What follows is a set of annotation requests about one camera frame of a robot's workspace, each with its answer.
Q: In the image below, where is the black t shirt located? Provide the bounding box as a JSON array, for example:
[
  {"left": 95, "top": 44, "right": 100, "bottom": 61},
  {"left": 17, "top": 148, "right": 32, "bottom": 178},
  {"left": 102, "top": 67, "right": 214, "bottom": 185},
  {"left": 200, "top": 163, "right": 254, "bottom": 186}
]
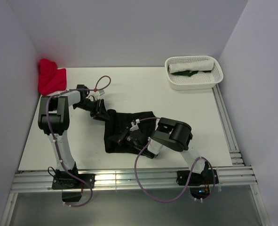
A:
[{"left": 96, "top": 109, "right": 157, "bottom": 153}]

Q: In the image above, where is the dark green rolled t shirt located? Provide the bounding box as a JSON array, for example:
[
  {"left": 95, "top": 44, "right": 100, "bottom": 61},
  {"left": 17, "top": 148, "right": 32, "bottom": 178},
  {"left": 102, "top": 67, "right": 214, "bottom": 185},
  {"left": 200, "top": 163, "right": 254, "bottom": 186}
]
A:
[{"left": 171, "top": 70, "right": 211, "bottom": 77}]

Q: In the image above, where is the white perforated plastic basket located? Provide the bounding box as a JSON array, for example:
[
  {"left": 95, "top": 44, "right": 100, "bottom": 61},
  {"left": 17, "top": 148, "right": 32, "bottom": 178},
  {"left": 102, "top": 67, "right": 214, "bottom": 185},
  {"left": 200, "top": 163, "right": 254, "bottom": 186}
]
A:
[{"left": 165, "top": 56, "right": 223, "bottom": 90}]

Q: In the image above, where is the rolled white t shirt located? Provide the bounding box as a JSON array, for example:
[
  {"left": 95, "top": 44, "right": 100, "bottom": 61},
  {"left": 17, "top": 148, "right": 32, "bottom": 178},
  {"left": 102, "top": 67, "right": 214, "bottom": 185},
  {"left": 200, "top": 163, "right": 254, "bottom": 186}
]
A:
[{"left": 168, "top": 60, "right": 214, "bottom": 73}]

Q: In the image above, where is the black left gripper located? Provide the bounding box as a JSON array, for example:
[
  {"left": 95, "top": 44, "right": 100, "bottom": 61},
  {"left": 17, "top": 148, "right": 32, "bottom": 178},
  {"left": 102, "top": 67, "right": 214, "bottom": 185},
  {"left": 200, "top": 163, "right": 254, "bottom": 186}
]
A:
[{"left": 74, "top": 98, "right": 111, "bottom": 121}]

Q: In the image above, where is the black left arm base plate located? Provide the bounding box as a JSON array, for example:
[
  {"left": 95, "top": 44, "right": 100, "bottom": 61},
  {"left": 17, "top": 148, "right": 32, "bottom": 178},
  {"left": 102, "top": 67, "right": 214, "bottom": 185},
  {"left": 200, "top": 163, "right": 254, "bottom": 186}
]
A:
[{"left": 52, "top": 169, "right": 95, "bottom": 190}]

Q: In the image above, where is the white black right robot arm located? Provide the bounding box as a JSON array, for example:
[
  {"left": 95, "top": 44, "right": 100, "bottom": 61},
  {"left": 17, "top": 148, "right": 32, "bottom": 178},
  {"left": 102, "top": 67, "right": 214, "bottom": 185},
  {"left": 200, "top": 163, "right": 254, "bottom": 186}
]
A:
[{"left": 116, "top": 117, "right": 209, "bottom": 184}]

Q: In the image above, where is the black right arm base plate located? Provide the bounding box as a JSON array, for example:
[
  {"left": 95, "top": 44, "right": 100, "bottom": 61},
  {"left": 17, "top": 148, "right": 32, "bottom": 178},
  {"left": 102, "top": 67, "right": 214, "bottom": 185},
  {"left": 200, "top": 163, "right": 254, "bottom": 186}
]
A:
[{"left": 176, "top": 169, "right": 219, "bottom": 186}]

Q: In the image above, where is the aluminium frame rail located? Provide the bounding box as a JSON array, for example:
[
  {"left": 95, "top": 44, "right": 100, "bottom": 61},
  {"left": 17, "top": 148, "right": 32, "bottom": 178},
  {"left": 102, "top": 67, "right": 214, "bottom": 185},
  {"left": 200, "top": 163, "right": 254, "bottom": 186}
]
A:
[{"left": 1, "top": 86, "right": 271, "bottom": 226}]

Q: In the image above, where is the red t shirt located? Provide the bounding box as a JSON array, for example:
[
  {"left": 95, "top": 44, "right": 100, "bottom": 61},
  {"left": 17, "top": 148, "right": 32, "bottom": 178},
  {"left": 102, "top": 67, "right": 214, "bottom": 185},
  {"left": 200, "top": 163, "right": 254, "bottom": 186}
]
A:
[{"left": 38, "top": 59, "right": 67, "bottom": 96}]

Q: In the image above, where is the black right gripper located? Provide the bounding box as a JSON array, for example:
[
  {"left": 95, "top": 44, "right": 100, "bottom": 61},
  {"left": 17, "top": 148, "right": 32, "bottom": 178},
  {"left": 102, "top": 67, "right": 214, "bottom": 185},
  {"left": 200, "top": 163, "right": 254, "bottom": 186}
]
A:
[{"left": 108, "top": 126, "right": 144, "bottom": 151}]

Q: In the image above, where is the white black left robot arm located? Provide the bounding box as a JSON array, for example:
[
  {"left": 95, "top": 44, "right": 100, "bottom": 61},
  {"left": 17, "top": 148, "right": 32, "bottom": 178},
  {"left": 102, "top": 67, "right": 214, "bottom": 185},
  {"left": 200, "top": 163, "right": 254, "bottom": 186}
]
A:
[{"left": 38, "top": 85, "right": 110, "bottom": 188}]

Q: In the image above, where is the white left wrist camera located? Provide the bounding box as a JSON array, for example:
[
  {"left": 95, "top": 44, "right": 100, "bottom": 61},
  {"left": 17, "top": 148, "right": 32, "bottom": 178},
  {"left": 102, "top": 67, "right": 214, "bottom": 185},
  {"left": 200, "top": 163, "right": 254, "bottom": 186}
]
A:
[{"left": 94, "top": 89, "right": 105, "bottom": 97}]

